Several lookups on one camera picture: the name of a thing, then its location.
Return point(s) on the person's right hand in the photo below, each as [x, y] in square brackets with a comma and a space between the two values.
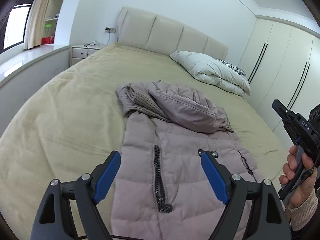
[306, 177]

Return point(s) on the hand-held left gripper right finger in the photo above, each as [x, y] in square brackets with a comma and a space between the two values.
[215, 177]

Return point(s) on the folded white duvet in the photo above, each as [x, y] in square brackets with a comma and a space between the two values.
[212, 70]

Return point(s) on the red box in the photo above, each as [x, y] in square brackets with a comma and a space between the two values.
[48, 40]

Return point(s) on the cream padded headboard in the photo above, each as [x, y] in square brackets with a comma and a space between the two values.
[165, 32]

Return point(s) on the zebra print pillow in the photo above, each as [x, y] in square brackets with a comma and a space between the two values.
[233, 67]

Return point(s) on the wall socket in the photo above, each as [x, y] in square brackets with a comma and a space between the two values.
[110, 30]

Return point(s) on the cream open wall shelf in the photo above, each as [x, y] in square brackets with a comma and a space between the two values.
[56, 10]

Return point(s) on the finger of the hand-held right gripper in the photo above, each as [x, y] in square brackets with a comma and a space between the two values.
[281, 108]
[315, 113]

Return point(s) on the black framed window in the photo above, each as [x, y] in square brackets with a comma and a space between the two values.
[15, 27]

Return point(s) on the white nightstand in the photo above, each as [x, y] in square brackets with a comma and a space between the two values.
[82, 53]

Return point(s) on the white remote control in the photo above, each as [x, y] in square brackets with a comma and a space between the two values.
[93, 43]

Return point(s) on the white window ledge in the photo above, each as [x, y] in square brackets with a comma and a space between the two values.
[30, 60]

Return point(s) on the white built-in wardrobe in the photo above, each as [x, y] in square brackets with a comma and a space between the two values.
[280, 62]

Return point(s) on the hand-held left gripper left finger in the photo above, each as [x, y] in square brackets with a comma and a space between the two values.
[106, 177]

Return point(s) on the beige curtain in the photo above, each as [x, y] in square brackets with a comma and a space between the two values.
[37, 17]

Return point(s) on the mauve hooded padded coat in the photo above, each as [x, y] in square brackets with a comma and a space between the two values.
[175, 135]

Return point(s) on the bed with beige sheet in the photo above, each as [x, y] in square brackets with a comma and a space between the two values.
[75, 110]

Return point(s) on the person's right forearm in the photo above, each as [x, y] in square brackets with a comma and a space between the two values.
[303, 212]

